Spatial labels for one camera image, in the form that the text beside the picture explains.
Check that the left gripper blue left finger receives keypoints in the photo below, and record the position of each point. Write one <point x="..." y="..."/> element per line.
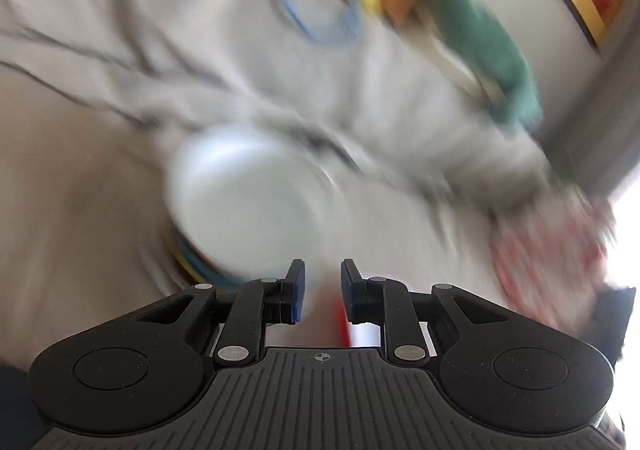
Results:
<point x="274" y="301"/>

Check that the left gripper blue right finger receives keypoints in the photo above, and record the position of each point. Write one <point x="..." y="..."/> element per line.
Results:
<point x="381" y="301"/>

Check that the red white rectangular tray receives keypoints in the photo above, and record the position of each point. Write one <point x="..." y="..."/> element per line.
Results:
<point x="344" y="334"/>

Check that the white cup orange logo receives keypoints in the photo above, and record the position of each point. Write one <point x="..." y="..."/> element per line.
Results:
<point x="250" y="201"/>

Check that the white bowl yellow rim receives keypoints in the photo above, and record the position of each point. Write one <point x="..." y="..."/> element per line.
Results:
<point x="185" y="264"/>

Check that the pink floral cloth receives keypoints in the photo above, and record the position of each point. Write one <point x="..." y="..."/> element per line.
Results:
<point x="550" y="257"/>

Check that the green plush toy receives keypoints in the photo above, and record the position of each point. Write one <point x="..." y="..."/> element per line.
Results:
<point x="483" y="44"/>

